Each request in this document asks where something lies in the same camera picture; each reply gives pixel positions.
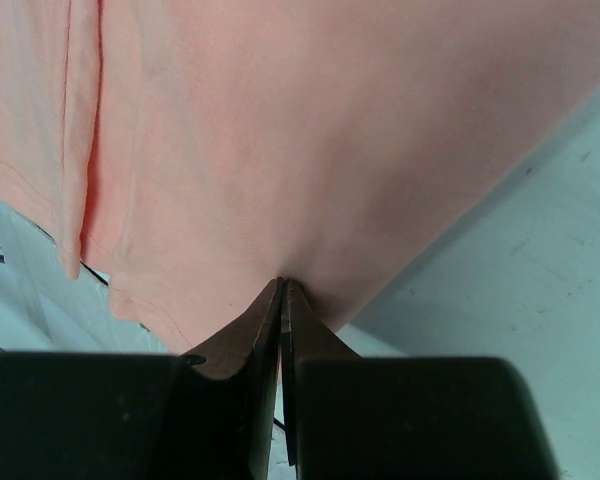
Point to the salmon orange t shirt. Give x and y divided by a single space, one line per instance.
194 150

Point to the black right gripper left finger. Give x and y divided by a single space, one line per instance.
235 371

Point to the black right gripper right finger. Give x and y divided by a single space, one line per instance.
305 339

